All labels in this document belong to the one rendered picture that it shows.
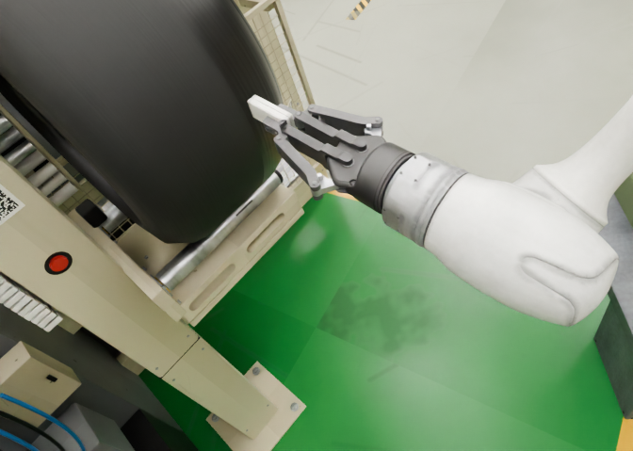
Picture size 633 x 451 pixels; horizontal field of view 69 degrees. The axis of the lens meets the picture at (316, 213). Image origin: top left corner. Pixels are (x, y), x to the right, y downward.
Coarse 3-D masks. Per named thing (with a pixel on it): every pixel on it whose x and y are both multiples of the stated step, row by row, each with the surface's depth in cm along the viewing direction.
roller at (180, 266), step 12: (276, 180) 102; (264, 192) 100; (252, 204) 99; (240, 216) 98; (228, 228) 97; (204, 240) 95; (216, 240) 96; (180, 252) 94; (192, 252) 93; (204, 252) 95; (168, 264) 93; (180, 264) 92; (192, 264) 93; (156, 276) 92; (168, 276) 91; (180, 276) 92
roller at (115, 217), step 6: (108, 210) 109; (114, 210) 108; (108, 216) 108; (114, 216) 108; (120, 216) 109; (108, 222) 108; (114, 222) 108; (120, 222) 110; (102, 228) 107; (108, 228) 108; (114, 228) 110
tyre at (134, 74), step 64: (0, 0) 55; (64, 0) 56; (128, 0) 59; (192, 0) 62; (0, 64) 58; (64, 64) 56; (128, 64) 58; (192, 64) 63; (256, 64) 69; (64, 128) 61; (128, 128) 60; (192, 128) 65; (256, 128) 73; (128, 192) 66; (192, 192) 69
